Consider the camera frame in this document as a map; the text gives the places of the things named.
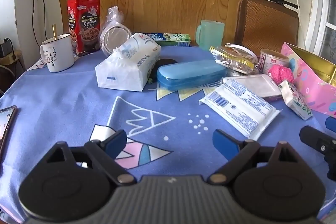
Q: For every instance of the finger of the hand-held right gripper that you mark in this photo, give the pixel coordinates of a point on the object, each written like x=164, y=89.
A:
x=331, y=124
x=316, y=139

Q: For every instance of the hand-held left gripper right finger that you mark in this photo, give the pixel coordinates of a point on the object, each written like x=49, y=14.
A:
x=223, y=141

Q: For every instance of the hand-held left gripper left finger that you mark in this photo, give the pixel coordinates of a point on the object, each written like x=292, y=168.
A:
x=116, y=140

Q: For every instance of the white wet wipes pack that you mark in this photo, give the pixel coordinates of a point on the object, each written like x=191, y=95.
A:
x=239, y=108

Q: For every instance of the small green white tissue packet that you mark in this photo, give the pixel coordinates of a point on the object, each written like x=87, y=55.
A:
x=296, y=103

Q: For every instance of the pink gift bag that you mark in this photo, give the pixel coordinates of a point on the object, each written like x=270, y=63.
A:
x=309, y=87

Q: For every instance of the pink yarn ball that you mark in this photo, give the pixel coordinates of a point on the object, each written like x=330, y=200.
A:
x=281, y=74

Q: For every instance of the clear gold-edged snack packet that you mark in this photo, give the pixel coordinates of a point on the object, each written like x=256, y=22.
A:
x=231, y=57

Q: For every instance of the blue printed tablecloth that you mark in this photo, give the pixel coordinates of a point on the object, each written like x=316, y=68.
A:
x=78, y=98

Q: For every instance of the white tissue pack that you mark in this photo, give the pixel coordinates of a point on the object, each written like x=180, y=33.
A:
x=126, y=69

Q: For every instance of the blue glasses case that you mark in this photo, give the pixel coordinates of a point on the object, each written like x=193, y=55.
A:
x=189, y=73

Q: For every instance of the pink label tin can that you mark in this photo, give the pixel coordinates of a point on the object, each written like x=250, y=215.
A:
x=273, y=62

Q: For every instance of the black round lid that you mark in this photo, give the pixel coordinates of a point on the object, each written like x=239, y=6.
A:
x=164, y=61

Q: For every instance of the white enamel mug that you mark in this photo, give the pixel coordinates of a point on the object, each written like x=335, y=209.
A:
x=59, y=56

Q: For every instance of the green plastic cup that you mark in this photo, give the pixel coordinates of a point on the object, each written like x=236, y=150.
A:
x=211, y=35

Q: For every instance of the smartphone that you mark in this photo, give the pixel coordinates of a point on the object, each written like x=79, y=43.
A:
x=6, y=121

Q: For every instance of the green toothpaste box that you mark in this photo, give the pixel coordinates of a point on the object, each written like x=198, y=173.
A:
x=170, y=39

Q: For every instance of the red snack box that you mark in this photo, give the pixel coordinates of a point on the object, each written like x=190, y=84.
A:
x=84, y=29

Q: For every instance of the gold spoon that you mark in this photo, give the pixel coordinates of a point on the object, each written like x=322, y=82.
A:
x=54, y=31

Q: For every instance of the black small device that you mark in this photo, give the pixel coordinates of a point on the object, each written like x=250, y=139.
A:
x=5, y=49

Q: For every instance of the white window frame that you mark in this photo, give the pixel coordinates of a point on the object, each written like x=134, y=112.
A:
x=319, y=3

